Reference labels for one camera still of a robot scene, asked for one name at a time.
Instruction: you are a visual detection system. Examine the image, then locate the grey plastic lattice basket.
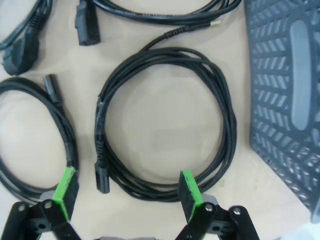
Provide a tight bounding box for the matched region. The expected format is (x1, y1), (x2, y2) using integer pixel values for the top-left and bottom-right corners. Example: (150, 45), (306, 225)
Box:
(244, 0), (320, 223)

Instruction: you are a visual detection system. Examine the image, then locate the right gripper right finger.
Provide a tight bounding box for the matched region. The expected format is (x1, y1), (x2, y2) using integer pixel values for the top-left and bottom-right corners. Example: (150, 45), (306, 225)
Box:
(174, 169), (254, 240)

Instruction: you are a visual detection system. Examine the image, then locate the black braided USB cable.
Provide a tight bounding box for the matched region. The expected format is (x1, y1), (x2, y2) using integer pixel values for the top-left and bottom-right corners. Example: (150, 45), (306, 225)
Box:
(94, 21), (237, 204)

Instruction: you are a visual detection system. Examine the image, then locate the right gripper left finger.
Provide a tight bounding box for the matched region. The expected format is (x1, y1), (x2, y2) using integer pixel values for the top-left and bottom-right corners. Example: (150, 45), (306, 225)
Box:
(4, 166), (83, 240)

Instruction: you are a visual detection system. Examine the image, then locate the thin black power cable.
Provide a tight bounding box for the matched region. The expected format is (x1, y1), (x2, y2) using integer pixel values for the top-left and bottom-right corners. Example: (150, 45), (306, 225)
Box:
(0, 74), (80, 205)

